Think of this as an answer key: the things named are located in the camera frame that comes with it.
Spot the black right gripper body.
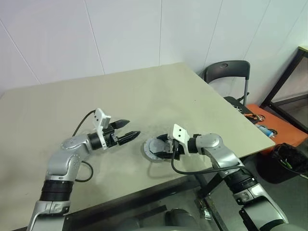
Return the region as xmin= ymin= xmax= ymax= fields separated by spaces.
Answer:
xmin=168 ymin=139 xmax=181 ymax=161

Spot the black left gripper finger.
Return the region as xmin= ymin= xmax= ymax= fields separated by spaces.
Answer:
xmin=117 ymin=131 xmax=141 ymax=146
xmin=111 ymin=119 xmax=131 ymax=129

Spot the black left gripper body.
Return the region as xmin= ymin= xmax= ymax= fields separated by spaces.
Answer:
xmin=102 ymin=125 xmax=120 ymax=148

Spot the grey motor lid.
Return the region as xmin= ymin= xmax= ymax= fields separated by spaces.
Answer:
xmin=143 ymin=137 xmax=173 ymax=163

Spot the beige table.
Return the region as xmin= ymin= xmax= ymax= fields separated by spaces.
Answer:
xmin=0 ymin=62 xmax=276 ymax=227

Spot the dark grey rounded cylinder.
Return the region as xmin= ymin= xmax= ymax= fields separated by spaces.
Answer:
xmin=164 ymin=207 xmax=198 ymax=231

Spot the blue bottle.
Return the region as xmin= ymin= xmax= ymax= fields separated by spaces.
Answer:
xmin=256 ymin=123 xmax=276 ymax=137

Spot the black folding chair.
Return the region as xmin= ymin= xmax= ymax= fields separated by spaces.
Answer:
xmin=204 ymin=60 xmax=251 ymax=114

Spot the black waste bin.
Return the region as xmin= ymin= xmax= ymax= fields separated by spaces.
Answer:
xmin=255 ymin=142 xmax=308 ymax=185

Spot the orange stool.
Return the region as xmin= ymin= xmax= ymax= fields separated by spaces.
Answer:
xmin=244 ymin=103 xmax=308 ymax=157

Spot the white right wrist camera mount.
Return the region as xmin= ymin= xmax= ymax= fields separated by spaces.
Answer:
xmin=167 ymin=123 xmax=192 ymax=157

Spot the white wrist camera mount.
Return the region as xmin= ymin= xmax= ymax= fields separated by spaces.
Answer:
xmin=167 ymin=123 xmax=192 ymax=157
xmin=92 ymin=108 xmax=112 ymax=151

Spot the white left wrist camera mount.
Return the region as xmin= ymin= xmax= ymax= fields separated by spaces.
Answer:
xmin=92 ymin=108 xmax=112 ymax=151

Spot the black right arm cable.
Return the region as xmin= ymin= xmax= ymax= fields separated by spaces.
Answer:
xmin=170 ymin=141 xmax=254 ymax=179

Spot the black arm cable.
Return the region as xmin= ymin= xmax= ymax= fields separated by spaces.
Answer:
xmin=72 ymin=110 xmax=97 ymax=182
xmin=170 ymin=141 xmax=254 ymax=179

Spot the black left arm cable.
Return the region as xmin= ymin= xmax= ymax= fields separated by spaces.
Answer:
xmin=72 ymin=110 xmax=97 ymax=182

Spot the brown wooden frame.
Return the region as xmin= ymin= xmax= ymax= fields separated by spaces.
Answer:
xmin=260 ymin=45 xmax=308 ymax=134

